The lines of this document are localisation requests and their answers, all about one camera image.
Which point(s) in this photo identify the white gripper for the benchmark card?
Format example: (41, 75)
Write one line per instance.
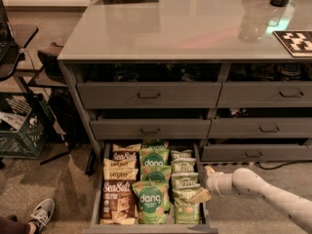
(215, 182)

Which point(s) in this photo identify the green jalapeno chip bag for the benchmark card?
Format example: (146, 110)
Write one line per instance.
(186, 212)

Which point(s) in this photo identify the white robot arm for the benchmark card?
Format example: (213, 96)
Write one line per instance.
(246, 183)

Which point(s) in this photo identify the green kettle chip bag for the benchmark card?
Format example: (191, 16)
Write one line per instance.
(176, 154)
(184, 179)
(183, 165)

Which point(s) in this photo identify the rear green kettle chip bag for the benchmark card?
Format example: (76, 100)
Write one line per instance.
(176, 154)

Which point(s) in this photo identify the front green dang chip bag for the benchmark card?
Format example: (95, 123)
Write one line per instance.
(152, 201)

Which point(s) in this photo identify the green dang chip bag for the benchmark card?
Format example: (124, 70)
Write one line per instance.
(156, 173)
(152, 201)
(153, 157)
(155, 144)

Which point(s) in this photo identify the middle right grey drawer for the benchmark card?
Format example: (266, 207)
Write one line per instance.
(261, 128)

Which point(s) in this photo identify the rear green dang chip bag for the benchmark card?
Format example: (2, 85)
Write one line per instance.
(155, 144)

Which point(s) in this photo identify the rear yellow chip bag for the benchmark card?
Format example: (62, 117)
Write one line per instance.
(132, 147)

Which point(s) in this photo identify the yellow chip bag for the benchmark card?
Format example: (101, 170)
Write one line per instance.
(120, 173)
(119, 164)
(132, 147)

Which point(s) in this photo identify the rear brown sea salt bag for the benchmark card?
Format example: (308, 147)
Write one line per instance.
(124, 155)

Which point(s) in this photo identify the brown sea salt bag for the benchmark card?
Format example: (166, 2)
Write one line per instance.
(124, 155)
(118, 201)

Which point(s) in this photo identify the front brown sea salt bag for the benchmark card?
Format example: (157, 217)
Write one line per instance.
(118, 201)

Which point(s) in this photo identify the top right grey drawer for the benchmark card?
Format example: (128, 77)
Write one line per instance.
(265, 94)

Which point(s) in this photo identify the front yellow chip bag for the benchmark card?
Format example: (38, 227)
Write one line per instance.
(120, 173)

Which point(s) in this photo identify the middle left grey drawer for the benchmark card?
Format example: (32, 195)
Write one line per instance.
(150, 128)

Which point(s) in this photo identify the grey drawer cabinet with counter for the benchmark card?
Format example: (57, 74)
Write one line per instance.
(186, 41)

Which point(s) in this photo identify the open bottom left drawer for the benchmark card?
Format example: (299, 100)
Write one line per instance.
(170, 227)

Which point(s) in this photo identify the top left grey drawer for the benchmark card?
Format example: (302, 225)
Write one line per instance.
(100, 95)

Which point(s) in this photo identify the grey white sneaker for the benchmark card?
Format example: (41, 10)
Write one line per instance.
(41, 216)

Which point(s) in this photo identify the black white fiducial marker board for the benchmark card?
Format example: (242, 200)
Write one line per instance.
(297, 43)

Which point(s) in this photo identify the green plastic milk crate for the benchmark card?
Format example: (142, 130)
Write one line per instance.
(13, 110)

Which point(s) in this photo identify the black office chair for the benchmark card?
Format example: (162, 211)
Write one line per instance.
(10, 56)

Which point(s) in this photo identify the dark trouser leg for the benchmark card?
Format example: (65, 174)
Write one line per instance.
(8, 226)

